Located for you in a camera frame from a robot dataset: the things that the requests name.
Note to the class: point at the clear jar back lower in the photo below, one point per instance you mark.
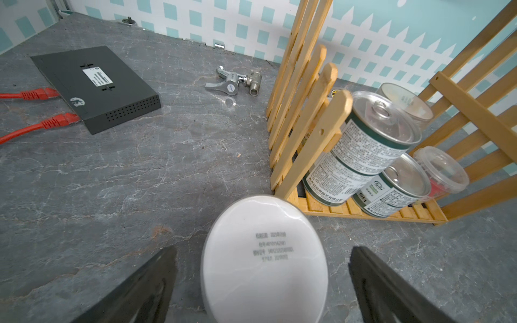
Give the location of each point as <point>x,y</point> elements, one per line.
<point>417,109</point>

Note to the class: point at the red seed plastic jar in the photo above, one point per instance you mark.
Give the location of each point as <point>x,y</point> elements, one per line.
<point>445,174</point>

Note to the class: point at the wooden two-tier shelf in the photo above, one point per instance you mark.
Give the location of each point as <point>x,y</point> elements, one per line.
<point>303,123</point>

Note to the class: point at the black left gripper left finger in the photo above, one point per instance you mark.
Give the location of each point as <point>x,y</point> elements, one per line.
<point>143,297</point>

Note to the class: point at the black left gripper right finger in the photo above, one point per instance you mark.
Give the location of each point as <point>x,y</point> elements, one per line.
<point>384,296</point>

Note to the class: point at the tall silver green can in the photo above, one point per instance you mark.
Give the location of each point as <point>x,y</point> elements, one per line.
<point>374,135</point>

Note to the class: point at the metal valve fitting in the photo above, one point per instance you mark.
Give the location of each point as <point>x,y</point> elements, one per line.
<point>232,80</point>

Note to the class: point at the short silver can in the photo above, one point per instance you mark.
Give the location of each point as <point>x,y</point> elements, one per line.
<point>401,184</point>

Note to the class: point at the large white lid can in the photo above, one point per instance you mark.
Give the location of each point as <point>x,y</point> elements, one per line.
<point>263,261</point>

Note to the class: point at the black network switch box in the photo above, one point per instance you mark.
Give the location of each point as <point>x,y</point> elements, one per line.
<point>98,86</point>

